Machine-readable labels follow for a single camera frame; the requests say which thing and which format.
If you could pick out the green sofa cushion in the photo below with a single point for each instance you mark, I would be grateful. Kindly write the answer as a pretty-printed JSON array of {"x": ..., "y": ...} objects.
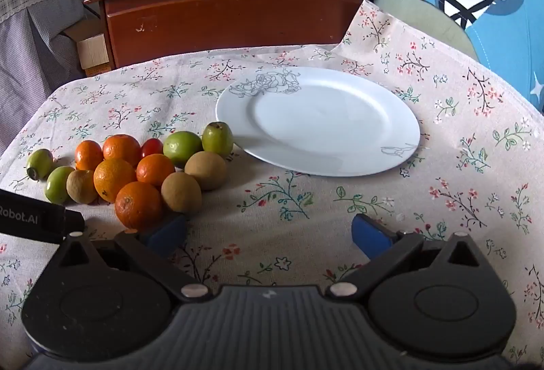
[{"x": 427, "y": 18}]

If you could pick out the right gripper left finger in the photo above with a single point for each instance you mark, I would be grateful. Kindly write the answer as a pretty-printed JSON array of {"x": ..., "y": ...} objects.
[{"x": 150, "y": 253}]

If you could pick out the checkered purple bedsheet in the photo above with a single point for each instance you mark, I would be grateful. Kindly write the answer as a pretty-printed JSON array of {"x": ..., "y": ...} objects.
[{"x": 36, "y": 57}]

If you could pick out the large green jujube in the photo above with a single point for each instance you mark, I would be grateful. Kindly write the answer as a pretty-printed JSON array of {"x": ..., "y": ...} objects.
[{"x": 180, "y": 146}]

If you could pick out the brown wooden nightstand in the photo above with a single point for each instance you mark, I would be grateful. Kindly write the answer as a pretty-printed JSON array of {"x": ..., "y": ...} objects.
[{"x": 143, "y": 30}]

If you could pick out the large front orange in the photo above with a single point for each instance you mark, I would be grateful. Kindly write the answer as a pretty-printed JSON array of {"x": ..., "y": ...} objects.
[{"x": 138, "y": 206}]

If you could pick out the brown kiwi front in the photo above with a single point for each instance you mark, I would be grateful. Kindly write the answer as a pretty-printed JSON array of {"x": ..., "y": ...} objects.
[{"x": 181, "y": 193}]

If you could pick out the white floral plate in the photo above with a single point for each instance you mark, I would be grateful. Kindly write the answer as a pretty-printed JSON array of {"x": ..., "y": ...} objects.
[{"x": 319, "y": 121}]

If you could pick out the small cardboard box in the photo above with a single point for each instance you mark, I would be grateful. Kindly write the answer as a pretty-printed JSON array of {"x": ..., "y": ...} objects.
[{"x": 91, "y": 46}]

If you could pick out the small brown kiwi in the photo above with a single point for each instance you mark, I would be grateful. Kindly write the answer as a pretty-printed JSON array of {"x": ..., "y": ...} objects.
[{"x": 80, "y": 186}]

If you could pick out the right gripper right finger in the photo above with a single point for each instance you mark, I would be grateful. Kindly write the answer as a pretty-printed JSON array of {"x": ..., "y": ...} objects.
[{"x": 389, "y": 252}]

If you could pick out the red cherry tomato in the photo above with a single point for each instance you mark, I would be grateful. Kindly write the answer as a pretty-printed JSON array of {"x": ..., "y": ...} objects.
[{"x": 151, "y": 146}]

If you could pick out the small orange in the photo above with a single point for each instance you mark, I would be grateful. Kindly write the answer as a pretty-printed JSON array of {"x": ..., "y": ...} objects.
[{"x": 88, "y": 155}]

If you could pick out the small green jujube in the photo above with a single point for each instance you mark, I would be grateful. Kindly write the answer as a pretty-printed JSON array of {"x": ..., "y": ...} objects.
[{"x": 39, "y": 164}]

